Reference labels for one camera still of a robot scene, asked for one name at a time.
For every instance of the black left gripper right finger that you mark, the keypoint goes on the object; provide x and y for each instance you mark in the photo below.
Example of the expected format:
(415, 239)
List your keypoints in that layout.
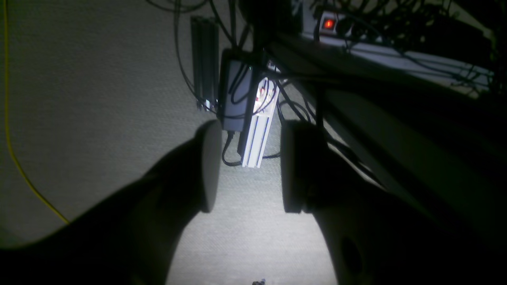
(373, 237)

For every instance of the white power strip red switch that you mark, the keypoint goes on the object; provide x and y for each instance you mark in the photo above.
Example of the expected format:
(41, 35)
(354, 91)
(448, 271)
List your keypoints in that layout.
(466, 78)

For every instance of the black power adapter brick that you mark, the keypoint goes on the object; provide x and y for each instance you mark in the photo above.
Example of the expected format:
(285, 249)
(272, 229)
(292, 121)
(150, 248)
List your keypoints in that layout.
(238, 73)

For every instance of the silver aluminium extrusion bar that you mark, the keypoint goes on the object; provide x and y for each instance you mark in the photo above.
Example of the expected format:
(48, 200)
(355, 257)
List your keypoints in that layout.
(258, 129)

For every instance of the black aluminium extrusion bar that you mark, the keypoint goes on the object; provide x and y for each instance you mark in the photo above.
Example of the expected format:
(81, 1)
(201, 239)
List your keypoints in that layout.
(204, 36)

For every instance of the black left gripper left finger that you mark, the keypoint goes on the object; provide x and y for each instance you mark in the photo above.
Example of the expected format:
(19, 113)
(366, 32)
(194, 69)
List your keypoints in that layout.
(130, 237)

